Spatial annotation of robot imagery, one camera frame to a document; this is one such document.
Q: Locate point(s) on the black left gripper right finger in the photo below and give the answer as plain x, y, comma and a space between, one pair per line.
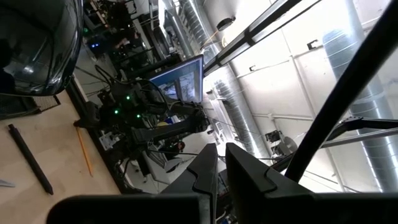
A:
245, 174

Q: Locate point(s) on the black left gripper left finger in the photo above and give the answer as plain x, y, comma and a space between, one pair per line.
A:
205, 174

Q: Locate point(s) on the yellow wooden pencil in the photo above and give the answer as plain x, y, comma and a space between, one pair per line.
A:
84, 151

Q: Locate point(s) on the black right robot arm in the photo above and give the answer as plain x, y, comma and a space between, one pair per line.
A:
168, 130

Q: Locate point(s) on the black mesh desk organizer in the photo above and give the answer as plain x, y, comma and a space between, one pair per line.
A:
18, 105

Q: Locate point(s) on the lit computer monitor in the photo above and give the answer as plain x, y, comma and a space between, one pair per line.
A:
177, 81

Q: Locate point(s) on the silver ceiling duct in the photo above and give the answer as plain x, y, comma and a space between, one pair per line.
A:
196, 28
239, 118
373, 140

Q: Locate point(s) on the black overhead frame strut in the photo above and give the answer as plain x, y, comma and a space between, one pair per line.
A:
367, 123

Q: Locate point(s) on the black overhead frame beam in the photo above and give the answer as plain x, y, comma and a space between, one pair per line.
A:
248, 34

